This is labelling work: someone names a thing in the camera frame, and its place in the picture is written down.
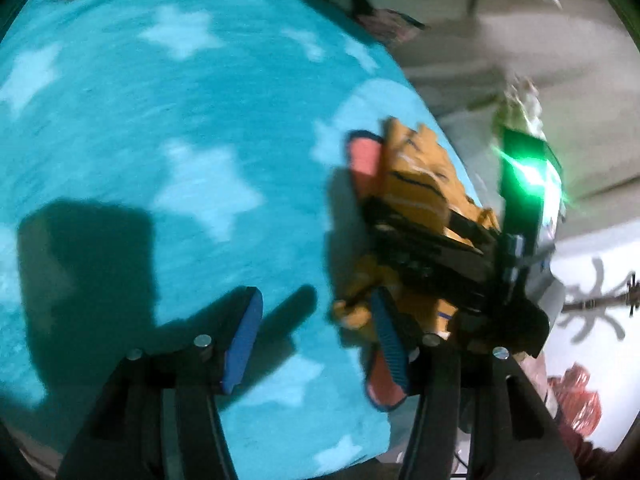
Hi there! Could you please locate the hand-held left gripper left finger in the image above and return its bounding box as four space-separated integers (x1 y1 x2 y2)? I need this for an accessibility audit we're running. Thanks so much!
57 286 264 480

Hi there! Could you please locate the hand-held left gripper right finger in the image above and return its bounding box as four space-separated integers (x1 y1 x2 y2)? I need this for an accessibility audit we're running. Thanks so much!
369 287 583 480

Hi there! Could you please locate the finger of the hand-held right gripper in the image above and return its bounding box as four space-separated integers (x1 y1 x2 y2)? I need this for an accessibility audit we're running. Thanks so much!
367 200 502 262
375 232 497 312

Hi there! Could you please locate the yellow striped knit sweater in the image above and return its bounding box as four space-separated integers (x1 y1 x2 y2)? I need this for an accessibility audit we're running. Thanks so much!
332 117 503 346

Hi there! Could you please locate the floral printed sheet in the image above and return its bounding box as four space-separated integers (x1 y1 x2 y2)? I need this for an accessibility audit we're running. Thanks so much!
542 220 640 456

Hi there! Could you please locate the white fabric cover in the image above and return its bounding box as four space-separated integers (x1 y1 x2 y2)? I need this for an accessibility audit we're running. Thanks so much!
390 0 631 241

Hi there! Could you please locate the teal star print blanket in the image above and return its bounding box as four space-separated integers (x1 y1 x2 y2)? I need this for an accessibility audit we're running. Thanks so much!
0 0 483 476

